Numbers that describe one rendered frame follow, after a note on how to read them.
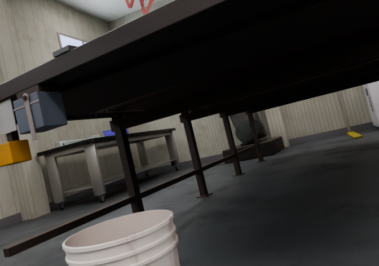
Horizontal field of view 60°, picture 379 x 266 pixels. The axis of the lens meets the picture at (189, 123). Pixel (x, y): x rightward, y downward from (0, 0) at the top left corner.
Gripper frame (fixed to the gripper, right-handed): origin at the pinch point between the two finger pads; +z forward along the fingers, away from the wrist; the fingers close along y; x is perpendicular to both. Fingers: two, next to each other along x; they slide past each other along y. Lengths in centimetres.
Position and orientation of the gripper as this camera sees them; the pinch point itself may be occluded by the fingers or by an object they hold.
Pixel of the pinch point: (137, 9)
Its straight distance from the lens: 126.1
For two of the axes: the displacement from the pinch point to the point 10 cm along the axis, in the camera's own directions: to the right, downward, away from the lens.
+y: -4.2, 0.7, -9.1
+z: -0.4, 10.0, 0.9
